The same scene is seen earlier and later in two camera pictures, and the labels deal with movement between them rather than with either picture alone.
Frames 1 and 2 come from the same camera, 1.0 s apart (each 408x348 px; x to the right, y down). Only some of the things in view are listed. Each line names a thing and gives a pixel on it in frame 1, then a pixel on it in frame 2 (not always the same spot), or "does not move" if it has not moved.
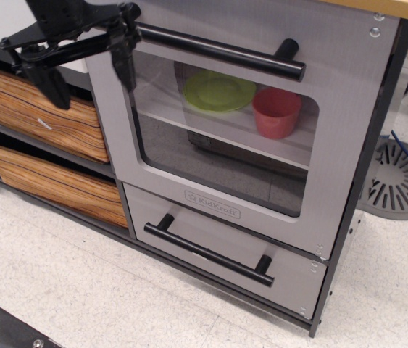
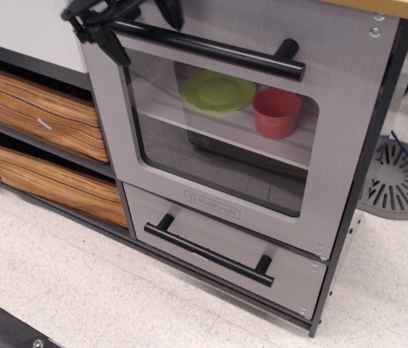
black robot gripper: x=66 y=28 to x=90 y=19
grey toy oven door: x=272 y=155 does not move
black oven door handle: x=282 y=63 does not move
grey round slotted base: x=395 y=186 does not move
